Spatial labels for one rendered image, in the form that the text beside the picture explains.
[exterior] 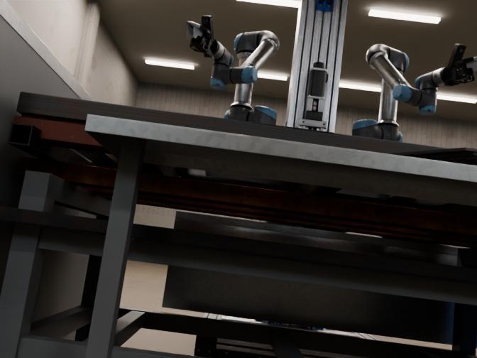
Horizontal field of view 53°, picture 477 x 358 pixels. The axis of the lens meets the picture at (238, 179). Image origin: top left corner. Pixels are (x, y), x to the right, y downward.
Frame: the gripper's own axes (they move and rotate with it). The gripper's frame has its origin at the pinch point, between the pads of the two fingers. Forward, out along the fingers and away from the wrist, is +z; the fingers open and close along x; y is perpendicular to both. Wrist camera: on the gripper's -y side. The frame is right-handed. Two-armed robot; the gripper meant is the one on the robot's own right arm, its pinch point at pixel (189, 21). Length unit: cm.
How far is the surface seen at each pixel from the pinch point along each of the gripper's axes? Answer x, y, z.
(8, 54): -14, 49, 80
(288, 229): -52, 73, -30
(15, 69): -12, 52, 76
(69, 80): 5, 44, 45
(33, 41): -8, 42, 71
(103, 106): -35, 56, 67
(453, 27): -4, -358, -716
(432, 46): 36, -352, -787
